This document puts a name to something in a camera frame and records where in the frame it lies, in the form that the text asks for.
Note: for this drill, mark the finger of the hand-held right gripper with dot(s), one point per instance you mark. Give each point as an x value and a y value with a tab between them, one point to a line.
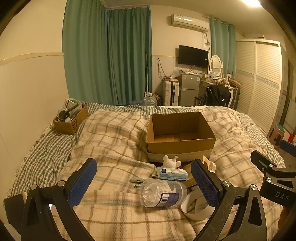
288	148
262	160

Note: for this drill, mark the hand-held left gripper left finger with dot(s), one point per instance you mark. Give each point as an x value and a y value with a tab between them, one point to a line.
82	183

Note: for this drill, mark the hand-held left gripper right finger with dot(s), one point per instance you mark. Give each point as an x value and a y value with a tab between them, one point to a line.
205	183

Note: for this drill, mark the white tape roll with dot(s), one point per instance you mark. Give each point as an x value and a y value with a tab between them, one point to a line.
185	208

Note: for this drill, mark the white blue tissue pack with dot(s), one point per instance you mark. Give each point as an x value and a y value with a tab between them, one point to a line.
171	172

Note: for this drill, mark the white toy figure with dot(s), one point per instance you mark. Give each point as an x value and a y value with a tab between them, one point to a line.
170	162

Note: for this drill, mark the clear cotton swab jar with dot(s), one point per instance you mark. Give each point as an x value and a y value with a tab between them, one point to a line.
161	192

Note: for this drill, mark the large cardboard box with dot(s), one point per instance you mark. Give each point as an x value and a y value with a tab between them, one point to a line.
180	144

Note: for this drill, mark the red object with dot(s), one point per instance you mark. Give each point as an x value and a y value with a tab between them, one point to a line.
291	137

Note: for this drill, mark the brown stool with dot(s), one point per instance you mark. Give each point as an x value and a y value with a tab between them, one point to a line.
275	135

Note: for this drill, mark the beige plaid blanket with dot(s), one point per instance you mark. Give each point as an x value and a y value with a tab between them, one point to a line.
111	143

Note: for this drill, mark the small cardboard box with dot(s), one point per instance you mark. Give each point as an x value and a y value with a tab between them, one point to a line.
69	127

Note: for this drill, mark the white chair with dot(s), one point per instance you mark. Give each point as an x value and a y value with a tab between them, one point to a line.
230	98

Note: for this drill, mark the dark suitcase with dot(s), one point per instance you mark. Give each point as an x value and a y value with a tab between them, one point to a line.
236	95

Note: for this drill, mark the black round object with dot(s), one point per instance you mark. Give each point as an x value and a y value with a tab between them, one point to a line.
64	115

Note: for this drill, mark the white louvred wardrobe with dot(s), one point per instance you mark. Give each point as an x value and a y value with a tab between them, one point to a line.
259	81

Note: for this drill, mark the black jacket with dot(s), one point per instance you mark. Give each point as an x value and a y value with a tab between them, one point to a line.
215	95

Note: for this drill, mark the green white carton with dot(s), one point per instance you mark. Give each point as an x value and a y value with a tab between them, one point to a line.
70	103

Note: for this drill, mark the blond fluffy wig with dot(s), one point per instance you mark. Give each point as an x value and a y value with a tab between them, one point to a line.
220	81

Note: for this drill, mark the grey small fridge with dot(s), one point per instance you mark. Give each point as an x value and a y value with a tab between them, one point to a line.
188	90

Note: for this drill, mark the white dressing table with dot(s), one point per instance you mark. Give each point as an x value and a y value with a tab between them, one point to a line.
205	84

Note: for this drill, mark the white ribbed suitcase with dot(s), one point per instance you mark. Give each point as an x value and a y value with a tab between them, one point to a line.
171	92

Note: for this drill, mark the large clear water bottle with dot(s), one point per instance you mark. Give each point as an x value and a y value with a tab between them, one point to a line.
149	100

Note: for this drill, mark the white oval mirror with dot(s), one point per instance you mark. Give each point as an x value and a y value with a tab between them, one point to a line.
216	64

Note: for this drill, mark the clear plastic bag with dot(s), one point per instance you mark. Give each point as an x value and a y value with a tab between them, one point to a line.
177	73

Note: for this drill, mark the narrow green curtain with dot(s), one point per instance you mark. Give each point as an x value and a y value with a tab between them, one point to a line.
222	46

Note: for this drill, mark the white pole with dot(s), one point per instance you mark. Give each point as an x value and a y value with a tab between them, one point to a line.
147	74

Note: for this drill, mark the wide green curtain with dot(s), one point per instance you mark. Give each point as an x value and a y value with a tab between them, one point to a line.
85	51

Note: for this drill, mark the green corner curtain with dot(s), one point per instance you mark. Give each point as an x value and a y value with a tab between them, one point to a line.
129	55

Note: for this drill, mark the ceiling lamp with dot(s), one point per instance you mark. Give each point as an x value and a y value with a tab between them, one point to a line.
249	1

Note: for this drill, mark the white air conditioner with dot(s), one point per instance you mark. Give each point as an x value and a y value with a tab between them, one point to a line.
188	22

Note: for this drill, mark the black wall television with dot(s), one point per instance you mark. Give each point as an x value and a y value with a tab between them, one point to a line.
193	56

